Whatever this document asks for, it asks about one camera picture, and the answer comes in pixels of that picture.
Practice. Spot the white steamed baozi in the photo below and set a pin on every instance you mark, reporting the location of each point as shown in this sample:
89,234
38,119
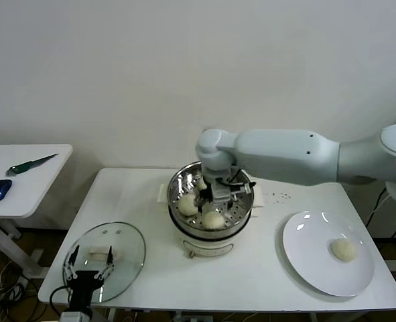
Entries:
187,205
201,184
343,250
212,220

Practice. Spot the white power strip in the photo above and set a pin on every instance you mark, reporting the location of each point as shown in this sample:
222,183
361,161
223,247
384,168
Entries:
22,283

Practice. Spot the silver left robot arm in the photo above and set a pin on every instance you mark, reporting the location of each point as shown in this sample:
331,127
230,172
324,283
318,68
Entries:
77,317

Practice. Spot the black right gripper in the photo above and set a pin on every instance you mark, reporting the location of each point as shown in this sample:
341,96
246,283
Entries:
208,194

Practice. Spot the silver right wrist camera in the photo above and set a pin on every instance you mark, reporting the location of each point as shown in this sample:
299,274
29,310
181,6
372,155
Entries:
222,192

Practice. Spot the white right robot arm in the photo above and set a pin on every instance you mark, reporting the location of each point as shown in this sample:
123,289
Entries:
278,154

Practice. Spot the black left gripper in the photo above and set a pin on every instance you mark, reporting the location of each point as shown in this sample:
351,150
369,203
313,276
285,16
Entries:
83,292

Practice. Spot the scattered dark crumbs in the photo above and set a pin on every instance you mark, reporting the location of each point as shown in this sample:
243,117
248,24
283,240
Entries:
284,195

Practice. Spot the large white plate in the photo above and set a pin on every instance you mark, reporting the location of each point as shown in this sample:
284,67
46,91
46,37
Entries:
305,241

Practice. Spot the small white side table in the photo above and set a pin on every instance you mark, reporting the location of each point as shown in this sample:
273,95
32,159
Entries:
43,188

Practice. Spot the white electric cooking pot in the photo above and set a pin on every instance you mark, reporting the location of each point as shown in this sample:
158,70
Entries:
204,246

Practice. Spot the perforated steel steamer basket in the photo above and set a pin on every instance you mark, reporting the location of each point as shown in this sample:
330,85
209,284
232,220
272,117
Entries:
176,198

